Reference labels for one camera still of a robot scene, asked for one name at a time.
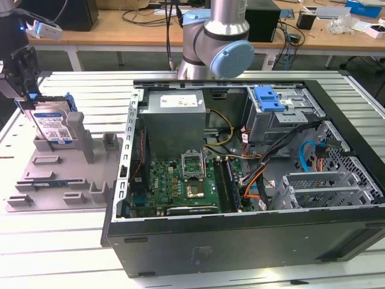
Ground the hard disk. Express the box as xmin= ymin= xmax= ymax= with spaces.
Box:
xmin=17 ymin=92 xmax=79 ymax=149

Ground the blue data wire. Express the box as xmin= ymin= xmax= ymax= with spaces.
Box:
xmin=299 ymin=140 xmax=321 ymax=173

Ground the multicolour power wire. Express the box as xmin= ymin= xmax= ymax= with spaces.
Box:
xmin=314 ymin=144 xmax=328 ymax=173

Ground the silver disk bay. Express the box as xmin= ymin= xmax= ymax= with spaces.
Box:
xmin=269 ymin=171 xmax=377 ymax=210

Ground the large black box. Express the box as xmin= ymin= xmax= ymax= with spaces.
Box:
xmin=20 ymin=0 xmax=99 ymax=33

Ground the wooden desk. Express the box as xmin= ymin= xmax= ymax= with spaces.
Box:
xmin=0 ymin=0 xmax=385 ymax=73

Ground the grey parts rack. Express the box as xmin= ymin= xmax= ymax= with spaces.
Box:
xmin=5 ymin=111 xmax=125 ymax=213

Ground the dark RAM stick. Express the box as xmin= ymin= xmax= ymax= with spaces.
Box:
xmin=17 ymin=179 xmax=87 ymax=188

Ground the grey power supply unit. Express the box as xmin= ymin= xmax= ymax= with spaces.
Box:
xmin=137 ymin=90 xmax=208 ymax=162

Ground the green motherboard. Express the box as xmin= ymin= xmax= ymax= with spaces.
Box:
xmin=129 ymin=158 xmax=250 ymax=216

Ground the metal socket cover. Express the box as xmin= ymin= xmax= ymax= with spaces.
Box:
xmin=180 ymin=149 xmax=207 ymax=180

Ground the CPU socket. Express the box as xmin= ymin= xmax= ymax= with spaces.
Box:
xmin=183 ymin=179 xmax=208 ymax=200

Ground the black graphics card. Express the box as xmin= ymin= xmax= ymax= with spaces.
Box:
xmin=166 ymin=205 xmax=219 ymax=215

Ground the black computer tower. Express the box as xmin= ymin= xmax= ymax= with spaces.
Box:
xmin=245 ymin=0 xmax=282 ymax=43

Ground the black RAM slot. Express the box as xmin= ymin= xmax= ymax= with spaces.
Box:
xmin=212 ymin=158 xmax=228 ymax=213
xmin=216 ymin=158 xmax=232 ymax=213
xmin=220 ymin=158 xmax=236 ymax=213

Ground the blue plastic drive latch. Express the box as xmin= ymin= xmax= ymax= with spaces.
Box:
xmin=253 ymin=86 xmax=286 ymax=113

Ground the blue RAM stick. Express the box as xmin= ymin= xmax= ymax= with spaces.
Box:
xmin=224 ymin=157 xmax=243 ymax=212

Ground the silver optical drive cage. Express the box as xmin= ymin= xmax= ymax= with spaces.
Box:
xmin=245 ymin=85 xmax=326 ymax=145

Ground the black open PC case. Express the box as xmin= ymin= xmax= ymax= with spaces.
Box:
xmin=100 ymin=78 xmax=385 ymax=279

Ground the grey flat device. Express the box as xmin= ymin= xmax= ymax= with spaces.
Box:
xmin=315 ymin=5 xmax=352 ymax=20

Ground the clear plastic bag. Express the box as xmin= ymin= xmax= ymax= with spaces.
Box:
xmin=327 ymin=13 xmax=362 ymax=34

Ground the blue cardboard box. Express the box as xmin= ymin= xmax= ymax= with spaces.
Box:
xmin=345 ymin=0 xmax=383 ymax=19

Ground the small white box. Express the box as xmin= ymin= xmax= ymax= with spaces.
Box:
xmin=362 ymin=23 xmax=385 ymax=39

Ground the grey wrist camera block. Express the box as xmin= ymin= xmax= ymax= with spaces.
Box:
xmin=0 ymin=59 xmax=19 ymax=99

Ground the yellow power wire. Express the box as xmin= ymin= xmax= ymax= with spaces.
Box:
xmin=204 ymin=108 xmax=235 ymax=148

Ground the orange wire bundle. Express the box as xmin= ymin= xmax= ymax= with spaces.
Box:
xmin=242 ymin=176 xmax=262 ymax=200

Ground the black wire bundle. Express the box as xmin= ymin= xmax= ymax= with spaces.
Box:
xmin=239 ymin=120 xmax=324 ymax=187

